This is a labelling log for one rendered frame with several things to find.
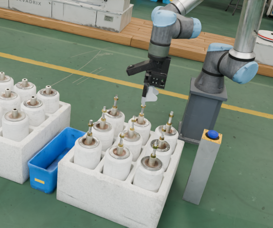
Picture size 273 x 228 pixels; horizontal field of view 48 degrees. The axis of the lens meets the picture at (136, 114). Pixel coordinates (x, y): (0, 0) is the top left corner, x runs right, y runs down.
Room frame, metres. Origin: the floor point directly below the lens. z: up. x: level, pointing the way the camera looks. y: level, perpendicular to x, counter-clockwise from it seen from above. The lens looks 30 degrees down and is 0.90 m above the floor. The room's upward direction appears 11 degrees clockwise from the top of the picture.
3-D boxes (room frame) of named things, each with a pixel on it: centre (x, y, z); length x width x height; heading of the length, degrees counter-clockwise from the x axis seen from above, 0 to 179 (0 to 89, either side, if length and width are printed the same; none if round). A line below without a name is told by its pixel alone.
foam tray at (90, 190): (0.98, 0.01, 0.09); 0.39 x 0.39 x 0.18; 77
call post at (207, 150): (0.98, -0.29, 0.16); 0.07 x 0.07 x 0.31; 77
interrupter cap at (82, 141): (0.89, 0.15, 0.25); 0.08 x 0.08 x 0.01
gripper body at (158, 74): (1.09, -0.04, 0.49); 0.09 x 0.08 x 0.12; 86
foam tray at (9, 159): (1.11, 0.54, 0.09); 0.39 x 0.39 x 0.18; 78
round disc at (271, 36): (3.06, -1.16, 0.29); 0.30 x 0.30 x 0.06
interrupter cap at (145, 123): (1.09, -0.02, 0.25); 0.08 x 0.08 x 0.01
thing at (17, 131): (0.97, 0.45, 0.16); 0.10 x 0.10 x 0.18
